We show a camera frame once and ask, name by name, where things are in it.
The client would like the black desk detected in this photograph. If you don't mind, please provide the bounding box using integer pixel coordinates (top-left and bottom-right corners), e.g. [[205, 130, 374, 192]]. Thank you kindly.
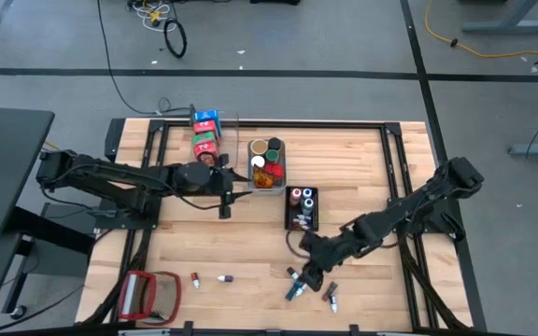
[[0, 105, 56, 239]]

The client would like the small red cap dropper bottle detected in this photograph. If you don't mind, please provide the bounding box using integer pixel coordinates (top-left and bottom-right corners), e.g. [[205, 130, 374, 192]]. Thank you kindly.
[[320, 281, 339, 302]]

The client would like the black coiled cable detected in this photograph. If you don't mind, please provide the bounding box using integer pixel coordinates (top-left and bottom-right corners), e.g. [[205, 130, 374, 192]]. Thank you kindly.
[[163, 17, 189, 60]]

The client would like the red Froot Loops cereal box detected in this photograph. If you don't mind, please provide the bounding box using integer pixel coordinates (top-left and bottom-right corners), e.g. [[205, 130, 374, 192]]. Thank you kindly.
[[192, 141, 222, 168], [192, 119, 219, 135]]

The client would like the black mesh basket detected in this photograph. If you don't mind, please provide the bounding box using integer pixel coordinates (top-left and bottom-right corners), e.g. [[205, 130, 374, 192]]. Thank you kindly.
[[284, 185, 320, 233]]

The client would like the black metal table frame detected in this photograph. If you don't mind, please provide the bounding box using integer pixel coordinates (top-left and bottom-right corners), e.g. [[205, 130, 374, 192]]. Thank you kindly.
[[104, 118, 488, 333]]

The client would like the red rimmed mesh basket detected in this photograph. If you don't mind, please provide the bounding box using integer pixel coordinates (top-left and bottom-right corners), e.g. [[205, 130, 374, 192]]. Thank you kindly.
[[117, 269, 182, 327]]

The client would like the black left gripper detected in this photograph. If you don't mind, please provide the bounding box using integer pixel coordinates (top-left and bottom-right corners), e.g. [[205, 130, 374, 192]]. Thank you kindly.
[[209, 153, 255, 220]]

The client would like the black desk base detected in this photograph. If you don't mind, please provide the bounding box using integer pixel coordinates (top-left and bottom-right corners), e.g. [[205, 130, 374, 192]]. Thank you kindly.
[[0, 203, 97, 323]]

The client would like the long black floor cable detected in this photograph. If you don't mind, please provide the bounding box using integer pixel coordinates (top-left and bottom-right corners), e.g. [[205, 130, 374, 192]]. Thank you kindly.
[[96, 0, 193, 117]]

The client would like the blue cereal box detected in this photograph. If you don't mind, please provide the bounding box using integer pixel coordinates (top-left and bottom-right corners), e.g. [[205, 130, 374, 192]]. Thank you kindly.
[[192, 109, 222, 137]]

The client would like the clear plastic bin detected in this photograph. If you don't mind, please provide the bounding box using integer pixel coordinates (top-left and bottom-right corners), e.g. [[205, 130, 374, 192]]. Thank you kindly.
[[186, 111, 241, 182]]

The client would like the tan lid seasoning jar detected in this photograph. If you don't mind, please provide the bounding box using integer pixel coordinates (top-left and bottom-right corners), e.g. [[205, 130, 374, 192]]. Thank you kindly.
[[250, 138, 270, 157]]

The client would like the green Apple Jacks cereal box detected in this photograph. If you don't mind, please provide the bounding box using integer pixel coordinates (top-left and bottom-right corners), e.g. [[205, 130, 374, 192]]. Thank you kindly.
[[191, 132, 218, 147]]

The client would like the red patterned box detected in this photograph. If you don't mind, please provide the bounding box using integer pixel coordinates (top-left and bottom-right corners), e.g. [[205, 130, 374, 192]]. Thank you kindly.
[[252, 165, 276, 189]]

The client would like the light grey plastic bin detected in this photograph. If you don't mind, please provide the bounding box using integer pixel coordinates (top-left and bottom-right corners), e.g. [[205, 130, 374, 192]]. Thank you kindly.
[[247, 137, 288, 196]]

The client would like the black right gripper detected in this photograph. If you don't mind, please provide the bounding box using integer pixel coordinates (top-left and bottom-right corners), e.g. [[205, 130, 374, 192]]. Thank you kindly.
[[299, 231, 345, 293]]

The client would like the yellow extension cable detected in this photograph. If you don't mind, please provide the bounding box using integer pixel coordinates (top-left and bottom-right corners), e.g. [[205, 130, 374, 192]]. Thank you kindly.
[[424, 0, 538, 61]]

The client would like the grey desk leg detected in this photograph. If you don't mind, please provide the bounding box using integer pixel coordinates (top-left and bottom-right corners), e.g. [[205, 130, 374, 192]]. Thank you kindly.
[[460, 0, 538, 35]]

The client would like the white yellow cable bundle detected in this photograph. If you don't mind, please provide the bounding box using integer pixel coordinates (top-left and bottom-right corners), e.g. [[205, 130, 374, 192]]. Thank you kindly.
[[127, 0, 177, 34]]

